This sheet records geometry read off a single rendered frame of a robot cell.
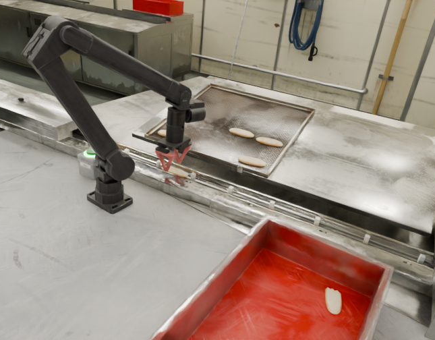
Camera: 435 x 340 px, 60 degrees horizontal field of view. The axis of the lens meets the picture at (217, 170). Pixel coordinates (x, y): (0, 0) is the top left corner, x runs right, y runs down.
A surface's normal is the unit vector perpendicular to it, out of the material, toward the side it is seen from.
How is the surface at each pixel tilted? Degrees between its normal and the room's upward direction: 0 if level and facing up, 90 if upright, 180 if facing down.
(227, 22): 89
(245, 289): 0
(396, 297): 0
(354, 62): 90
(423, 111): 90
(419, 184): 10
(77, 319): 0
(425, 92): 90
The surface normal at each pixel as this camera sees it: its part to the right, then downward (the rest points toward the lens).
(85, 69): -0.47, 0.40
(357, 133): 0.00, -0.79
